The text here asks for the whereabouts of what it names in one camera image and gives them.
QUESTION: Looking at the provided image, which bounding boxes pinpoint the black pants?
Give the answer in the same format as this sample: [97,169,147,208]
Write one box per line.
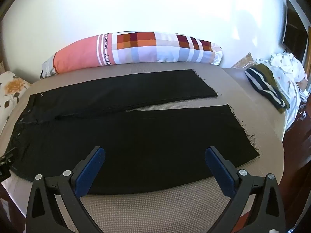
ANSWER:
[8,70,259,195]

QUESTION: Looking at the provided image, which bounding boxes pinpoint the beige woven bed mat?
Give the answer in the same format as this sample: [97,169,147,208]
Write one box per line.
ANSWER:
[1,63,285,232]

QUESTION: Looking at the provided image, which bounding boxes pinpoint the floral white pillow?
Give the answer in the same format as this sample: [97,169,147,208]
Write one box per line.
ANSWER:
[0,71,31,132]

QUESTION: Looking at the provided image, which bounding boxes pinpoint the striped navy olive garment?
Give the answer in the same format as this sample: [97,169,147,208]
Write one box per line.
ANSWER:
[245,64,290,114]

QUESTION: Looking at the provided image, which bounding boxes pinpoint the white patterned cloth pile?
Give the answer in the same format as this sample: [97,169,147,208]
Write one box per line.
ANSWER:
[256,53,306,129]

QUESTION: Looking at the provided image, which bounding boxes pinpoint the pink checkered long pillow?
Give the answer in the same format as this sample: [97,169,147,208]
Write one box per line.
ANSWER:
[40,32,223,78]

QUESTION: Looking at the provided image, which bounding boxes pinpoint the dark wall television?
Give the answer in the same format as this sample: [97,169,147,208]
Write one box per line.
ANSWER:
[283,0,308,62]

